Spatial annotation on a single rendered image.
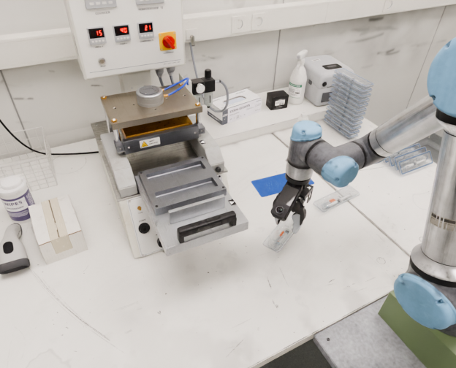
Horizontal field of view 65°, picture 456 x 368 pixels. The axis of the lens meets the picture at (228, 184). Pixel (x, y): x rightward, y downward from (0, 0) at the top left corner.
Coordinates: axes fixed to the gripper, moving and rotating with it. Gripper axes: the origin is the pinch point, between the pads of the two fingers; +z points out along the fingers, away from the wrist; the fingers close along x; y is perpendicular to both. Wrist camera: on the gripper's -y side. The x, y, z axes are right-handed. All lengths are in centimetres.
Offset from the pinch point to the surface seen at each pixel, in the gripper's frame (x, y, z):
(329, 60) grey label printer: 32, 100, -15
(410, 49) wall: 9, 178, -5
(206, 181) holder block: 20.5, -13.3, -17.0
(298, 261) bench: -7.8, -4.3, 6.5
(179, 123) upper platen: 38.8, -3.2, -24.5
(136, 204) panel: 36.2, -26.3, -9.1
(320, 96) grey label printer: 26, 82, -4
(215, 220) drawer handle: 7.9, -25.8, -19.3
